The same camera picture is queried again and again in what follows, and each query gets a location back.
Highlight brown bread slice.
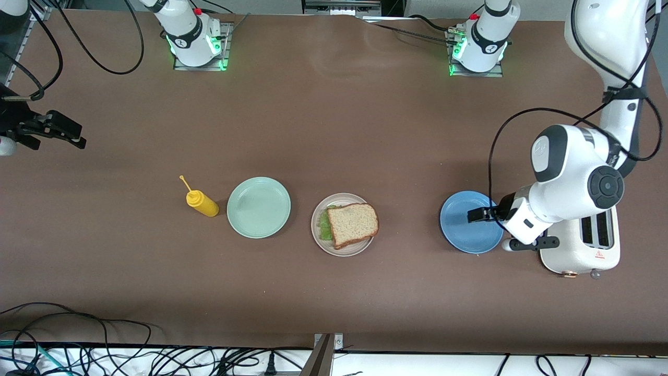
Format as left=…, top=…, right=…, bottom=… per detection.
left=327, top=203, right=380, bottom=248
left=334, top=236, right=375, bottom=251

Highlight green lettuce leaf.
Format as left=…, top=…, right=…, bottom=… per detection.
left=318, top=205, right=337, bottom=242

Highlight yellow squeeze bottle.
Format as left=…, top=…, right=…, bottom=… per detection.
left=179, top=175, right=220, bottom=217

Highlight blue plate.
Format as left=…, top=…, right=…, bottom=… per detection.
left=439, top=190, right=506, bottom=255

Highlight beige plate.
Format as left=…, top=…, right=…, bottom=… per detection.
left=311, top=193, right=377, bottom=257

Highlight mint green plate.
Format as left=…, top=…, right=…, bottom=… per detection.
left=226, top=177, right=292, bottom=240

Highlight aluminium profile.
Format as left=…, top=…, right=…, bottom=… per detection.
left=5, top=5, right=42, bottom=87

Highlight white toaster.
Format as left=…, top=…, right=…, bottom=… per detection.
left=540, top=206, right=622, bottom=280

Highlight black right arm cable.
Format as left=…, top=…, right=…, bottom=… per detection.
left=50, top=0, right=145, bottom=75
left=0, top=0, right=64, bottom=101

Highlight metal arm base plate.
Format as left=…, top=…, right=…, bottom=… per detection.
left=446, top=29, right=504, bottom=78
left=173, top=22, right=231, bottom=72

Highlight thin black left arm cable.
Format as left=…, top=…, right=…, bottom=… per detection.
left=570, top=0, right=664, bottom=162

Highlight teal cable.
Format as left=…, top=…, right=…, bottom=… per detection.
left=0, top=338, right=61, bottom=376

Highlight grey metal post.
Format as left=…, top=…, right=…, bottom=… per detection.
left=300, top=333, right=345, bottom=376

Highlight aluminium frame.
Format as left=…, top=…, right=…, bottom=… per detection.
left=302, top=0, right=384, bottom=18

